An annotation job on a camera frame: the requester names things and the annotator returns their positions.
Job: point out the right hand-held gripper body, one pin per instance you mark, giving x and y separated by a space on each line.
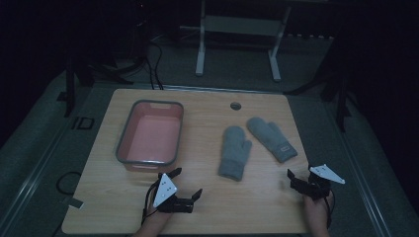
318 184

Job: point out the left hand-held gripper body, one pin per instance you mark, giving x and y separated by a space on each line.
165 191

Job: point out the pink bin with grey rim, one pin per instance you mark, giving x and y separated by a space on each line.
150 133

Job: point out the grey mitten with label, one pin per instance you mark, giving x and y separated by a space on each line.
271 138

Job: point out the plain grey mitten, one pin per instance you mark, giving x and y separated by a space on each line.
234 153

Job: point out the person's left hand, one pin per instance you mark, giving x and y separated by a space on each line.
155 215

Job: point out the person's right hand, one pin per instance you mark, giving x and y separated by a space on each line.
315 212

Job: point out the black tripod stand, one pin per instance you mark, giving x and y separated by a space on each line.
341 105

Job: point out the grey tape piece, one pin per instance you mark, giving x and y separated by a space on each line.
73 202

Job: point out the black equipment stand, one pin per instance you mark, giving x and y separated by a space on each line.
70 89

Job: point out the white metal stand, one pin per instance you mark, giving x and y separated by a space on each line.
240 25

